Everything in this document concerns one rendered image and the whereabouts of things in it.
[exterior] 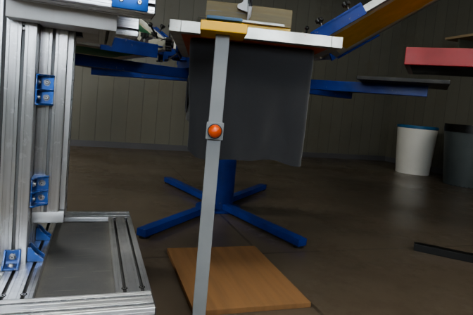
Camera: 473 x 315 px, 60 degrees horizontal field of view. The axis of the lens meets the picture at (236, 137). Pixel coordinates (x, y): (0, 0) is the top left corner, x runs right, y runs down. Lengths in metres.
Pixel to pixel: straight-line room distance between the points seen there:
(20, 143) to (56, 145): 0.10
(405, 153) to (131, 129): 3.77
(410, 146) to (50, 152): 5.23
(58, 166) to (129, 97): 4.51
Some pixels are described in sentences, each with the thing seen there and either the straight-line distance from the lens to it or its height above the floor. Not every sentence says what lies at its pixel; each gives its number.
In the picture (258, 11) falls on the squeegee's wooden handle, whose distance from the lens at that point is 1.76.
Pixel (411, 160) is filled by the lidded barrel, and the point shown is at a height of 0.19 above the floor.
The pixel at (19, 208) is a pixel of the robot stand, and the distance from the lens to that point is 1.30.
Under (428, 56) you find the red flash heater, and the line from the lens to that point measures 2.32.
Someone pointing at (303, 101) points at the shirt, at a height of 0.76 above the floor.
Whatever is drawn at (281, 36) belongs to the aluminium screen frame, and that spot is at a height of 0.97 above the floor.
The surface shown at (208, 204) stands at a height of 0.43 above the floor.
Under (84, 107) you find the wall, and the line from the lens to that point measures 5.78.
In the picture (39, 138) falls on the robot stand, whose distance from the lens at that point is 1.32.
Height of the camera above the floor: 0.73
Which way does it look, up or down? 5 degrees down
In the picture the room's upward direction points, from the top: 5 degrees clockwise
